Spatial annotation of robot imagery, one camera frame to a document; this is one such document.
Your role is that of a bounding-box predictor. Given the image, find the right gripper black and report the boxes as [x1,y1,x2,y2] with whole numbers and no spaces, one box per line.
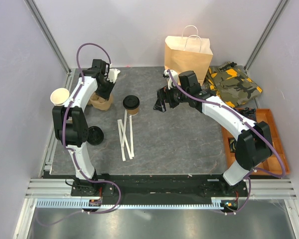
[153,81,189,113]

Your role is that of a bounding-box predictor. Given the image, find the brown paper coffee cup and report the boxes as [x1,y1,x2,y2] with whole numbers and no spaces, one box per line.
[127,107,140,116]

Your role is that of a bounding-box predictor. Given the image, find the black plastic cup lid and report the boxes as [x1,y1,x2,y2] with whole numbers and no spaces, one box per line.
[123,95,140,110]

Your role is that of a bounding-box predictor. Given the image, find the brown paper bag with handles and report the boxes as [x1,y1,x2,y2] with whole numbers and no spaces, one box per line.
[164,25,213,84]

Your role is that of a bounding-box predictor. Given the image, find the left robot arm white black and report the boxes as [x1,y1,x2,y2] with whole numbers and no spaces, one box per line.
[52,59,115,196]

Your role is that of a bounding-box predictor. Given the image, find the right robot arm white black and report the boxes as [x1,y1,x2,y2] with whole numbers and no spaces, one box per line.
[153,69,273,196]

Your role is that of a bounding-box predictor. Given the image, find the brown pulp cup carrier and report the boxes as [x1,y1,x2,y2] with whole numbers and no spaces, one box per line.
[87,93,114,111]

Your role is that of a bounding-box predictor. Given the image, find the white wrapped straw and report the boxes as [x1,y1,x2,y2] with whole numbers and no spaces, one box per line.
[118,119,126,161]
[120,121,134,160]
[122,110,128,139]
[129,115,135,158]

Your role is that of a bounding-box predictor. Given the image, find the stack of paper cups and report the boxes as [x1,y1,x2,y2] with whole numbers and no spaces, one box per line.
[50,88,70,106]

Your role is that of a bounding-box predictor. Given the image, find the stack of black lids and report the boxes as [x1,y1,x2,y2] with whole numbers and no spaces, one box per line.
[87,126,104,145]

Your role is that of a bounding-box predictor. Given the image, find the camouflage folded cloth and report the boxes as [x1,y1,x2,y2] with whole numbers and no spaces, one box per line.
[204,62,263,108]

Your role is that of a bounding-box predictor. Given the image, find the blue yellow rolled item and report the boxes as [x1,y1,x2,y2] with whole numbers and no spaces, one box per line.
[229,138,237,153]

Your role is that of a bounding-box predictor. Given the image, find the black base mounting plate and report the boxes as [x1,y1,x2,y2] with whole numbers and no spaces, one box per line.
[71,174,248,205]

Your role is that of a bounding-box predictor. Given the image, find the black rolled item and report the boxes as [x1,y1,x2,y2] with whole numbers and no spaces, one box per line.
[237,107,257,121]

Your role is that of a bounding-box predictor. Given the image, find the orange wooden compartment tray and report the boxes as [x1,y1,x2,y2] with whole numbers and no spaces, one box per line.
[221,109,290,175]

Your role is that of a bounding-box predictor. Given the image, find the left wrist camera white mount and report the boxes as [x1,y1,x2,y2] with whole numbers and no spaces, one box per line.
[107,64,121,84]

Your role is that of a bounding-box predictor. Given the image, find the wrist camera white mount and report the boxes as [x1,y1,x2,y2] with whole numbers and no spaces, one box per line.
[107,64,121,84]
[163,69,178,90]

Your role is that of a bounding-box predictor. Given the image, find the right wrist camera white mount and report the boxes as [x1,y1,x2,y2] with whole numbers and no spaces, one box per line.
[163,69,178,90]

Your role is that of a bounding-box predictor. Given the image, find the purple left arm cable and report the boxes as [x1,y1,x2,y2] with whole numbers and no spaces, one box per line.
[35,43,122,227]

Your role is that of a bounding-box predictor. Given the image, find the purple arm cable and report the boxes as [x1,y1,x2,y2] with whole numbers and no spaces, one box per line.
[35,43,122,227]
[167,69,287,216]

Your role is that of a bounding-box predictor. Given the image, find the grey slotted cable duct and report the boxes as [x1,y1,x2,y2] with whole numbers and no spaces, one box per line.
[36,199,229,210]

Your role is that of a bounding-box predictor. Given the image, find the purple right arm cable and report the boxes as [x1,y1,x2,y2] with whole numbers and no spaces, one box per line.
[167,69,287,216]

